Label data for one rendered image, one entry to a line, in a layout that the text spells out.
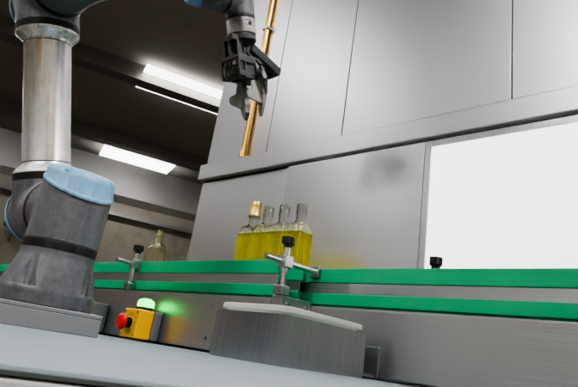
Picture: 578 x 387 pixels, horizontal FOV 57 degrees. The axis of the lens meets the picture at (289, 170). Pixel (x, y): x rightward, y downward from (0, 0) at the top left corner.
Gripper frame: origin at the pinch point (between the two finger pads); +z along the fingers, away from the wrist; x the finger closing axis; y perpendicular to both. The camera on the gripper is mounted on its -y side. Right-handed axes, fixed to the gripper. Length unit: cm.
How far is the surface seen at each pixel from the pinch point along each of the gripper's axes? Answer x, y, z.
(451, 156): 40.0, -24.9, 16.6
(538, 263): 60, -16, 41
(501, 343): 60, 7, 51
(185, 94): -400, -273, -129
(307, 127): -11.1, -33.2, -0.5
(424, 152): 33.0, -25.2, 14.7
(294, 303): 19, 11, 46
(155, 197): -669, -394, -30
